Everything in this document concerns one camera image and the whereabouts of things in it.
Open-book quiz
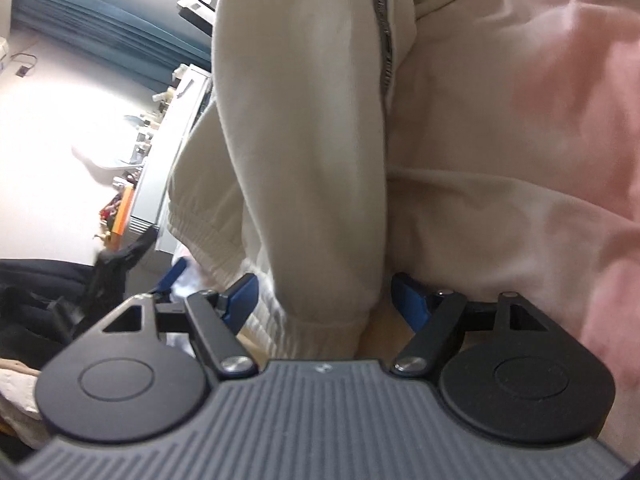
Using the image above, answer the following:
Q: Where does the cream zip-up sweatshirt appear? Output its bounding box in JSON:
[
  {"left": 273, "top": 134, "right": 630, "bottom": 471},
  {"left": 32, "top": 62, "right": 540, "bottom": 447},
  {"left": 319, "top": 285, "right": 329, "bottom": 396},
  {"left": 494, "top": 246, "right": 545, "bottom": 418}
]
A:
[{"left": 168, "top": 0, "right": 454, "bottom": 359}]

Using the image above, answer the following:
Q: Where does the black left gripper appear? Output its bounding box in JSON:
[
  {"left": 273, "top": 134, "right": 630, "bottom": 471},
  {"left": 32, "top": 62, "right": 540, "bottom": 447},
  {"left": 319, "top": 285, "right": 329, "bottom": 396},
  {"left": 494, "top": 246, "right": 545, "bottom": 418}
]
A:
[{"left": 48, "top": 226, "right": 158, "bottom": 344}]

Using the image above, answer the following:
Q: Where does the pastel pink blue duvet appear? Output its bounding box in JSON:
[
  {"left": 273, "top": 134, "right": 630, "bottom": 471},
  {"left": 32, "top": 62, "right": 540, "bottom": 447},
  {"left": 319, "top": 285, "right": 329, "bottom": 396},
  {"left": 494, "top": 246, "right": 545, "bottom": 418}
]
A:
[{"left": 387, "top": 0, "right": 639, "bottom": 461}]

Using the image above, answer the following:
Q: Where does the white desk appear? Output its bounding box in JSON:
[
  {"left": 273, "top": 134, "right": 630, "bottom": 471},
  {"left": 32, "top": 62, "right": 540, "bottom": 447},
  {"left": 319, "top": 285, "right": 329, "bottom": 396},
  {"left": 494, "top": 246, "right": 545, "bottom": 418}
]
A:
[{"left": 99, "top": 64, "right": 212, "bottom": 255}]

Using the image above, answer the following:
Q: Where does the teal curtain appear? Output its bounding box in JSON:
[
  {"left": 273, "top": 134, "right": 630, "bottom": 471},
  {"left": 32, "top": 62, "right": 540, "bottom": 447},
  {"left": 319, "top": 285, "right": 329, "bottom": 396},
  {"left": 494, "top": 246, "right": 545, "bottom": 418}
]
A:
[{"left": 12, "top": 0, "right": 212, "bottom": 89}]

